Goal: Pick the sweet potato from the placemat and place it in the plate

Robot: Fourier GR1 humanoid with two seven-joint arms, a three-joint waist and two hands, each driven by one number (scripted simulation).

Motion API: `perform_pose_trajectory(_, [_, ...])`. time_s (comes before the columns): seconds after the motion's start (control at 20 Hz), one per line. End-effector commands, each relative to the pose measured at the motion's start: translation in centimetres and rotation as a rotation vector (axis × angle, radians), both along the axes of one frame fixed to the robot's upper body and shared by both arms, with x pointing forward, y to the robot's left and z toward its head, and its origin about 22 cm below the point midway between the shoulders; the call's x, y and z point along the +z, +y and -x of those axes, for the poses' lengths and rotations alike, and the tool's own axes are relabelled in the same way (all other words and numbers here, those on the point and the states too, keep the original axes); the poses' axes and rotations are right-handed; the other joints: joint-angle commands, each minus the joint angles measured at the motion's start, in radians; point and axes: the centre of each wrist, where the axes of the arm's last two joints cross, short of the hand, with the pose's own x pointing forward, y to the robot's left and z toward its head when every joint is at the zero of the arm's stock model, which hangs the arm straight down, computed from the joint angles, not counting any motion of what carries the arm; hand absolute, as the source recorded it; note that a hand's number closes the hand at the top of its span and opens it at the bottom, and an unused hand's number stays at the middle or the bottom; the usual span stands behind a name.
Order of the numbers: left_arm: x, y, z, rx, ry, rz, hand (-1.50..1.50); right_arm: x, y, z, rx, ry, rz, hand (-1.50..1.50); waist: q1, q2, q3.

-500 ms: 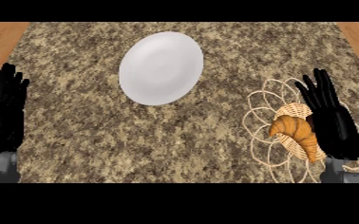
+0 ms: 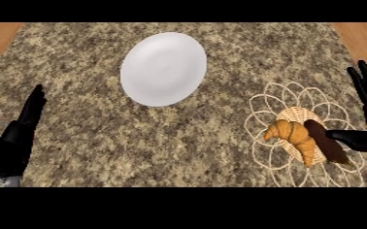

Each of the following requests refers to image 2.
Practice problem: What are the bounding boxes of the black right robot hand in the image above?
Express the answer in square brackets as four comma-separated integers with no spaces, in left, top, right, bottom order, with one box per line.
[325,59,367,153]

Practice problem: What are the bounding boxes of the white oval plate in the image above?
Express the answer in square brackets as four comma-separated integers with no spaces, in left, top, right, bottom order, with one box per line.
[118,31,207,108]

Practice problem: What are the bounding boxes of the golden brown croissant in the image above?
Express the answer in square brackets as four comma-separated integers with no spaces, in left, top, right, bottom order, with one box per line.
[262,118,318,168]

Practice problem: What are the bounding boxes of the dark brown sweet potato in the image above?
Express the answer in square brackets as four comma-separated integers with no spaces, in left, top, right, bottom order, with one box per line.
[302,119,350,165]

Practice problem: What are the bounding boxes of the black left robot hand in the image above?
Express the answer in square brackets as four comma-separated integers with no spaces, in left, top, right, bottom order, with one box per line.
[0,83,48,179]

